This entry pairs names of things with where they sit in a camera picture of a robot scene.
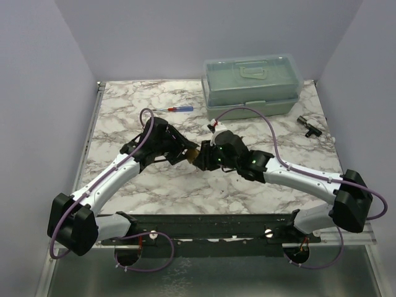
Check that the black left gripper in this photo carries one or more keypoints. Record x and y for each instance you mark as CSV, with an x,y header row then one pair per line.
x,y
180,139

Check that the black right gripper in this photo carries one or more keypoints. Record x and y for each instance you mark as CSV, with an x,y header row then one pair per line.
x,y
203,160

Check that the brass padlock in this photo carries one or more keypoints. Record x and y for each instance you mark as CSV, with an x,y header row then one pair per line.
x,y
191,155

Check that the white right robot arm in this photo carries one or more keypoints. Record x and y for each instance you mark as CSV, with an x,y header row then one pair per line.
x,y
346,203

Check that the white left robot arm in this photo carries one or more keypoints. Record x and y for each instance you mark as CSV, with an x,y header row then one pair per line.
x,y
75,221

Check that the red blue screwdriver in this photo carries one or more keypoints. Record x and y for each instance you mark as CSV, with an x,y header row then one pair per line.
x,y
176,109

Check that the green plastic toolbox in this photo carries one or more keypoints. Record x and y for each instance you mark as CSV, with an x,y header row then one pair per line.
x,y
269,84

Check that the black T-shaped tool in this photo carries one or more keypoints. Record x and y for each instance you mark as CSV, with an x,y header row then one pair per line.
x,y
311,130

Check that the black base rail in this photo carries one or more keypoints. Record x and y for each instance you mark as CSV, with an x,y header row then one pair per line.
x,y
239,235

